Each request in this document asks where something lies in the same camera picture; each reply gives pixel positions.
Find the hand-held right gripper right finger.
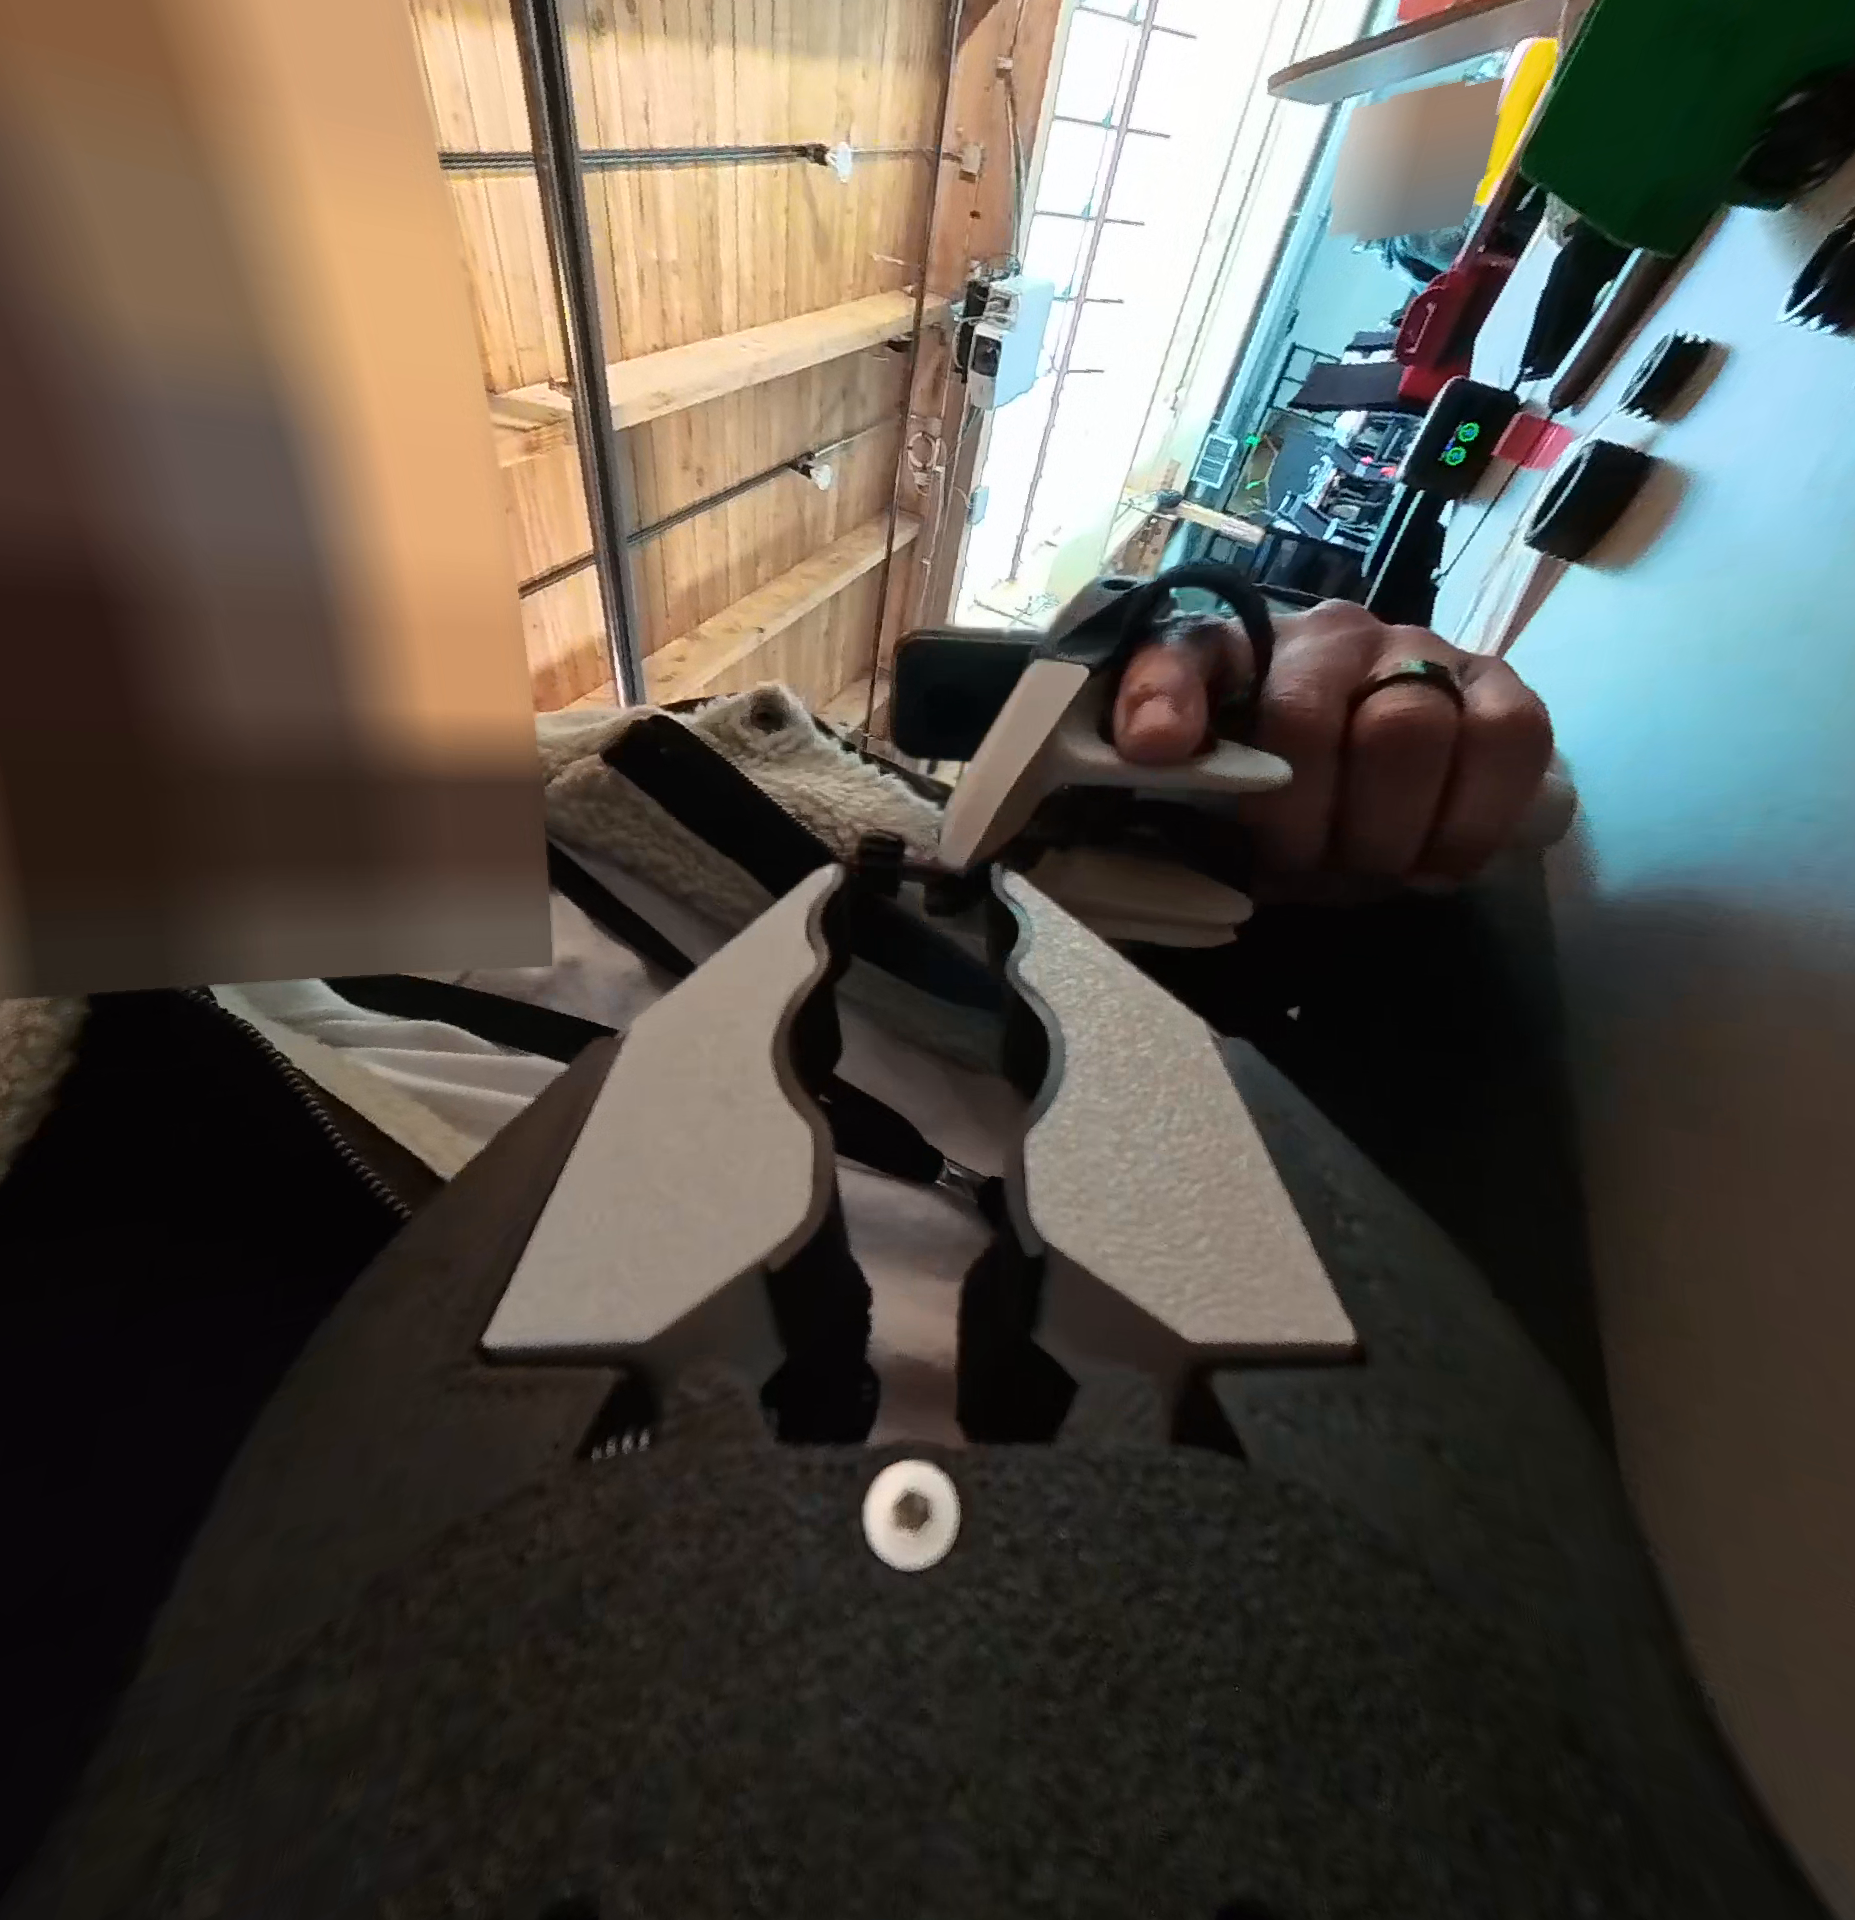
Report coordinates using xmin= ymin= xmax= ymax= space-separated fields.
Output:
xmin=958 ymin=870 xmax=1360 ymax=1445

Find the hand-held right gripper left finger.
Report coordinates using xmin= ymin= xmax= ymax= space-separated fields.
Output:
xmin=482 ymin=864 xmax=882 ymax=1445

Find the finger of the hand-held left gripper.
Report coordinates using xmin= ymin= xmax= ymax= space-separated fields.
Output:
xmin=940 ymin=655 xmax=1092 ymax=875

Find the person's left forearm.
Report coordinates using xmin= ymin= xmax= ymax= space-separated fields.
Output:
xmin=1138 ymin=875 xmax=1582 ymax=1051

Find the person's left hand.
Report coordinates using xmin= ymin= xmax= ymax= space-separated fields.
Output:
xmin=1112 ymin=599 xmax=1560 ymax=902

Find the white shirt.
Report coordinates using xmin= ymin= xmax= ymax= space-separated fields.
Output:
xmin=215 ymin=900 xmax=1020 ymax=1442

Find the black box with green lights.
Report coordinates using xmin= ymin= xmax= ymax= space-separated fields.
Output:
xmin=1400 ymin=378 xmax=1522 ymax=497

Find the black toy tyre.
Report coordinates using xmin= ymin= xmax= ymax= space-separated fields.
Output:
xmin=1528 ymin=442 xmax=1656 ymax=563
xmin=1738 ymin=89 xmax=1855 ymax=204

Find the brown cylinder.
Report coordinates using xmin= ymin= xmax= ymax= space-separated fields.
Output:
xmin=1550 ymin=253 xmax=1680 ymax=413

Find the black angular object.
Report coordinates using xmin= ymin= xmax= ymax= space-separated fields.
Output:
xmin=1520 ymin=223 xmax=1632 ymax=378

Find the black spoked toy wheel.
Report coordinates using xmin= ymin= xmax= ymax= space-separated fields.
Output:
xmin=1624 ymin=331 xmax=1716 ymax=420

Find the green plastic bin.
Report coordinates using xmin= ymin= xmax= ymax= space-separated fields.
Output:
xmin=1520 ymin=0 xmax=1855 ymax=257

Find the black toy wheel rim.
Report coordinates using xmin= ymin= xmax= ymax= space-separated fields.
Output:
xmin=1782 ymin=210 xmax=1855 ymax=331

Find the white wall box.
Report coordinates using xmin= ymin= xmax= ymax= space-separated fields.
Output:
xmin=964 ymin=270 xmax=1060 ymax=410

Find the dark finger ring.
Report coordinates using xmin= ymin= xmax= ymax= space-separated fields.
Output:
xmin=1348 ymin=655 xmax=1470 ymax=721

